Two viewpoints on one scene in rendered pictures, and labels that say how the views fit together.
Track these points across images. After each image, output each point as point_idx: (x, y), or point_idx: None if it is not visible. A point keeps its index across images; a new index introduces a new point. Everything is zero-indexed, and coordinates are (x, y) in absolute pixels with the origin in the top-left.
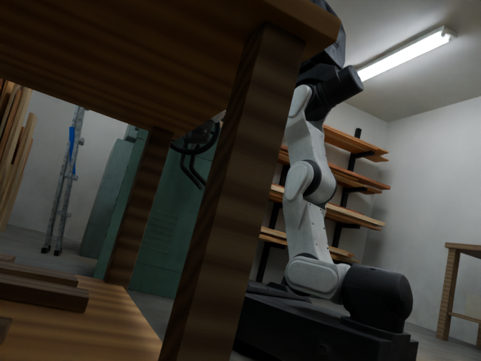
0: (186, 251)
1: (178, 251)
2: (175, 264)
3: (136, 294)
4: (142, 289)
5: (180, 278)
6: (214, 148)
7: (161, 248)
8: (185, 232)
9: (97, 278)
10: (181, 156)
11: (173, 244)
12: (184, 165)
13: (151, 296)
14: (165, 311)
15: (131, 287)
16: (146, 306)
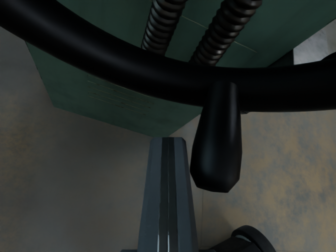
0: (172, 120)
1: (160, 117)
2: (154, 123)
3: (103, 141)
4: (115, 124)
5: (160, 131)
6: None
7: (133, 109)
8: (173, 106)
9: (59, 107)
10: (149, 31)
11: (152, 111)
12: None
13: (123, 140)
14: (112, 217)
15: (102, 121)
16: (92, 207)
